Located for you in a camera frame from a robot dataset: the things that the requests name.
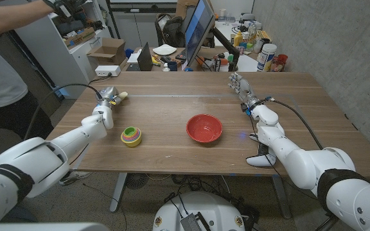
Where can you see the person's bare forearm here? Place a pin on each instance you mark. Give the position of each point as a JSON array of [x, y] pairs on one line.
[[8, 17]]

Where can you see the white wipes canister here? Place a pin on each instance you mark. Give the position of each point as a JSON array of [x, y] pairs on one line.
[[266, 57]]

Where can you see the black keyboard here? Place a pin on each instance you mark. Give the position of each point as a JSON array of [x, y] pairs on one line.
[[181, 55]]

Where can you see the white game controller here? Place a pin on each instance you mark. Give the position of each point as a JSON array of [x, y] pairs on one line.
[[255, 161]]

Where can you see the printed brown cardboard box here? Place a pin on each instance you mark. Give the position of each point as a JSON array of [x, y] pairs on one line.
[[79, 37]]

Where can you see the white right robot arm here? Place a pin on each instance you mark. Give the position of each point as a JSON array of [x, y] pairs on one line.
[[300, 163]]

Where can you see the open cardboard box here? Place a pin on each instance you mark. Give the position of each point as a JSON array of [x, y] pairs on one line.
[[109, 51]]

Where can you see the white shelf unit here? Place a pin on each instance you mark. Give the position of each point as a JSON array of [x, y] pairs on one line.
[[43, 48]]

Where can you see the white plate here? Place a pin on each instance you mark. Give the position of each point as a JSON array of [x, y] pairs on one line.
[[164, 49]]

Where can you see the computer monitor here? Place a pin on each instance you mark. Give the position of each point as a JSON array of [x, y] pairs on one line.
[[198, 29]]

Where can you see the black backpack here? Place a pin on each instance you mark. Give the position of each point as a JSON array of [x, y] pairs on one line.
[[172, 32]]

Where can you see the white power box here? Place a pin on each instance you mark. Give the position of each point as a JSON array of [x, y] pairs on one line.
[[108, 70]]

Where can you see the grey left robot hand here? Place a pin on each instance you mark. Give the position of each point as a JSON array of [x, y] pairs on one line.
[[108, 96]]

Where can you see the dark blue mug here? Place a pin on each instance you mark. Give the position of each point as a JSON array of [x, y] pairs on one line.
[[172, 66]]

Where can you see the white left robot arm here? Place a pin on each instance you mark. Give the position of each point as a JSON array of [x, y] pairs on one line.
[[43, 160]]

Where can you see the grey table leg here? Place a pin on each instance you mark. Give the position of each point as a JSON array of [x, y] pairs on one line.
[[118, 192], [281, 197]]

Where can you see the black laptop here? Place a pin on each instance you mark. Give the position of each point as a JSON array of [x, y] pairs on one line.
[[144, 59]]

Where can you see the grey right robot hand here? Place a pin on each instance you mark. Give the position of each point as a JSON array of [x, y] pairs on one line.
[[244, 90]]

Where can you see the red bowl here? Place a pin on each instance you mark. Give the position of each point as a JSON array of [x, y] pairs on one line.
[[204, 128]]

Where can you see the grey cabinet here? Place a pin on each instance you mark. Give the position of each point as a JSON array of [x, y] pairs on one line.
[[133, 29]]

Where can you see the black teleoperation glove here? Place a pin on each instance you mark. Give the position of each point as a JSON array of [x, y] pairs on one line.
[[61, 8]]

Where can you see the yellow squeeze bottle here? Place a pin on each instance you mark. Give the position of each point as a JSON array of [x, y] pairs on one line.
[[238, 39]]

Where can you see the yellow sponge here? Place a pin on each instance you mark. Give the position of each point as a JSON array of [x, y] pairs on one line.
[[123, 95]]

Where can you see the white robot torso base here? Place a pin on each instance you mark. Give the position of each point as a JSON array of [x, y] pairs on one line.
[[204, 205]]

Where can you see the stack of colourful plastic cups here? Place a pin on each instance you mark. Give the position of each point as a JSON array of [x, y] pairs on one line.
[[131, 138]]

